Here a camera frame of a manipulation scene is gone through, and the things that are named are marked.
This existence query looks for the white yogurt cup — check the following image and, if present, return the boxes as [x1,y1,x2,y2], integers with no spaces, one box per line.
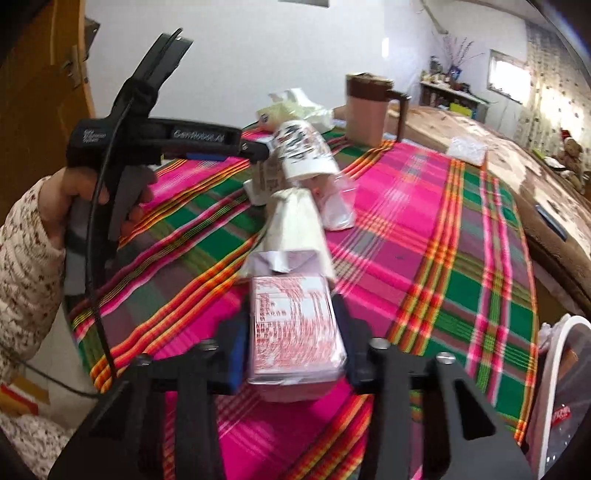
[243,154,288,206]

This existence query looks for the patterned paper cup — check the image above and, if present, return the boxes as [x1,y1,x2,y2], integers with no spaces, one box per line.
[271,119,359,232]

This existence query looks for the red snack box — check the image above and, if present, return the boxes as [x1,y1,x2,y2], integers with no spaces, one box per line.
[246,250,348,403]

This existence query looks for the white paper carton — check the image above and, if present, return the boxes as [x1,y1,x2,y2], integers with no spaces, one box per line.
[238,188,337,284]

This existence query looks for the patterned left sleeve forearm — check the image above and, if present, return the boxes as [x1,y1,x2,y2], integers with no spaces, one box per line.
[0,177,68,480]

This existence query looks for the white trash bin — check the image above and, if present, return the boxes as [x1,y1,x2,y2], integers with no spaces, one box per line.
[526,314,590,479]

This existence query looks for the person's left hand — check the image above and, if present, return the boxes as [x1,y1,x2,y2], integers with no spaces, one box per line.
[38,165,158,250]

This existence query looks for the white tissue pack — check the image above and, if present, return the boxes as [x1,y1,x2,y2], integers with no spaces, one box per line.
[256,88,335,134]

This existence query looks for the plaid pink green tablecloth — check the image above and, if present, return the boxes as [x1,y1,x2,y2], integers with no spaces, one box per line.
[67,130,538,479]

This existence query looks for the wooden door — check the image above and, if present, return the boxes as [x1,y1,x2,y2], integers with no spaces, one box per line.
[0,0,95,217]

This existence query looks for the pink brown travel mug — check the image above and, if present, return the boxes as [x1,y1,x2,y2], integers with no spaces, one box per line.
[346,72,411,148]

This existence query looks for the white shelf with items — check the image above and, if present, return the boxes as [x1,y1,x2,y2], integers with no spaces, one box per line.
[419,56,490,123]

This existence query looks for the white orange tissue box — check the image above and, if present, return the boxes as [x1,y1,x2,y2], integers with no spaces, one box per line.
[447,137,488,168]

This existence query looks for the dark blue phone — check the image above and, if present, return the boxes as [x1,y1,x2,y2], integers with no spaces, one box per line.
[535,204,568,242]

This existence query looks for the dried branches in vase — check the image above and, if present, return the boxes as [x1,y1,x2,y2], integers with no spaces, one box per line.
[442,34,482,83]

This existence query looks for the teddy bear santa hat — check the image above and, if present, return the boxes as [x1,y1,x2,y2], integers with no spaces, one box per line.
[556,129,585,194]

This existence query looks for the patterned window curtain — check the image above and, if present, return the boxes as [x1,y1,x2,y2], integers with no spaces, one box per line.
[514,23,590,155]

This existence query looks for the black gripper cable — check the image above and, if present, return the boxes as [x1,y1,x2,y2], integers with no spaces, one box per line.
[0,28,184,400]

